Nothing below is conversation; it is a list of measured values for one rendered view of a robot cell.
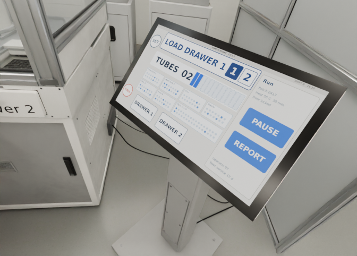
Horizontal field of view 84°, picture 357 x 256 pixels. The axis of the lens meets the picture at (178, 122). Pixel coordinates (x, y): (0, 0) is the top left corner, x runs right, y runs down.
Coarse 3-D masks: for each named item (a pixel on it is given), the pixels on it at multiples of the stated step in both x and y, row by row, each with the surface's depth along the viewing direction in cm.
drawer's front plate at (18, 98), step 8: (0, 96) 69; (8, 96) 69; (16, 96) 69; (24, 96) 69; (32, 96) 70; (0, 104) 71; (8, 104) 71; (16, 104) 71; (24, 104) 72; (32, 104) 72; (40, 104) 73; (0, 112) 73; (24, 112) 74; (40, 112) 74
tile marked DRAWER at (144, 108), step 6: (138, 96) 58; (132, 102) 59; (138, 102) 58; (144, 102) 57; (132, 108) 59; (138, 108) 58; (144, 108) 56; (150, 108) 56; (156, 108) 55; (144, 114) 56; (150, 114) 55; (150, 120) 55
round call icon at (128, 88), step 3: (126, 81) 62; (126, 84) 61; (129, 84) 61; (123, 87) 62; (126, 87) 61; (129, 87) 61; (132, 87) 60; (123, 90) 62; (126, 90) 61; (129, 90) 60; (132, 90) 60; (123, 93) 61; (126, 93) 61; (129, 93) 60; (126, 96) 61; (129, 96) 60
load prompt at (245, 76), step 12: (168, 36) 57; (168, 48) 56; (180, 48) 54; (192, 48) 53; (204, 48) 51; (192, 60) 52; (204, 60) 50; (216, 60) 49; (228, 60) 47; (216, 72) 48; (228, 72) 47; (240, 72) 45; (252, 72) 44; (240, 84) 45; (252, 84) 44
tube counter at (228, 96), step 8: (184, 72) 52; (192, 72) 51; (200, 72) 50; (184, 80) 52; (192, 80) 51; (200, 80) 50; (208, 80) 49; (216, 80) 48; (200, 88) 49; (208, 88) 48; (216, 88) 47; (224, 88) 47; (232, 88) 46; (208, 96) 48; (216, 96) 47; (224, 96) 46; (232, 96) 45; (240, 96) 44; (224, 104) 46; (232, 104) 45; (240, 104) 44
